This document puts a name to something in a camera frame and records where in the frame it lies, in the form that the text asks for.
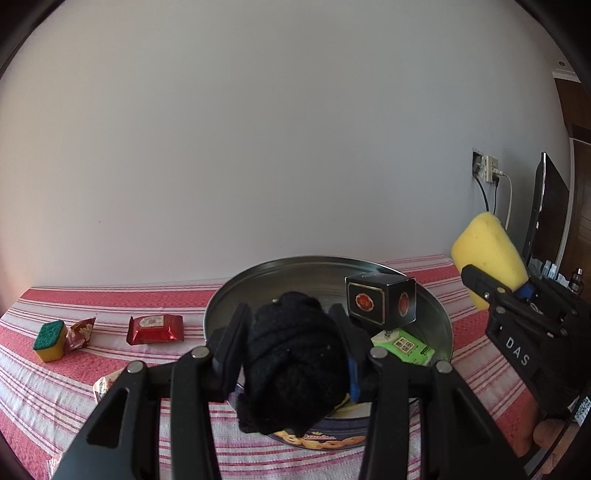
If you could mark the pink hearts snack packet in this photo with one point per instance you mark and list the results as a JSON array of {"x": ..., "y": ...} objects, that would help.
[{"x": 105, "y": 387}]

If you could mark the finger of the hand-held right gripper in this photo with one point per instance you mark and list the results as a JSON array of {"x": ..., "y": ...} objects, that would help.
[
  {"x": 525, "y": 291},
  {"x": 485, "y": 284}
]

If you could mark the small clear bottles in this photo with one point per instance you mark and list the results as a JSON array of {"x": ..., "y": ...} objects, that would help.
[{"x": 549, "y": 268}]

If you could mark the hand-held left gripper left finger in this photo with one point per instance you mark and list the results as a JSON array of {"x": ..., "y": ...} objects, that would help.
[{"x": 233, "y": 350}]

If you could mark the green tissue pack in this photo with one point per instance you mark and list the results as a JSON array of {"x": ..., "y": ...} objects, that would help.
[{"x": 401, "y": 346}]

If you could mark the red packet pale label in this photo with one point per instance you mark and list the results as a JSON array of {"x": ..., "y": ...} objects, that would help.
[{"x": 154, "y": 328}]

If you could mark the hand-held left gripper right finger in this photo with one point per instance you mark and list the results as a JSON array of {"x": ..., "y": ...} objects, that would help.
[{"x": 353, "y": 378}]

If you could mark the black box red emblem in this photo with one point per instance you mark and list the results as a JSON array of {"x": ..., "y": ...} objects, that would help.
[{"x": 383, "y": 300}]

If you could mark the person's right hand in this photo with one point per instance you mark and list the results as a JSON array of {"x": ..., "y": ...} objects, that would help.
[{"x": 549, "y": 436}]

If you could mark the black sock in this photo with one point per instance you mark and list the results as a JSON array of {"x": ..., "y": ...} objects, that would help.
[{"x": 291, "y": 360}]

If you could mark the round blue cookie tin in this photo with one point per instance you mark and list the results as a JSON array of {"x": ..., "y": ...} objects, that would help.
[{"x": 295, "y": 277}]

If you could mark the dark red snack packet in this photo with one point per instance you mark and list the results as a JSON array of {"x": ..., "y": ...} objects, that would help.
[{"x": 81, "y": 330}]

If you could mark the white wall socket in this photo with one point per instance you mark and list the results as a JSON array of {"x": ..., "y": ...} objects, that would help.
[{"x": 485, "y": 167}]

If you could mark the large yellow sponge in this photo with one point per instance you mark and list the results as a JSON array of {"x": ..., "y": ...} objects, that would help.
[{"x": 485, "y": 244}]

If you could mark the small yellow green sponge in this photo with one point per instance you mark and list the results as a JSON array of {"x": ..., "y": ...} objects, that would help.
[{"x": 50, "y": 341}]

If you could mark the black flat monitor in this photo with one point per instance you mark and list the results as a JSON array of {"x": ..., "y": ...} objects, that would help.
[{"x": 549, "y": 207}]

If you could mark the red striped tablecloth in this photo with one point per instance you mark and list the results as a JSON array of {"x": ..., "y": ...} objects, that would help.
[{"x": 184, "y": 304}]

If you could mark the wooden cabinet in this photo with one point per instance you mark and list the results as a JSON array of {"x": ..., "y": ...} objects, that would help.
[{"x": 579, "y": 184}]

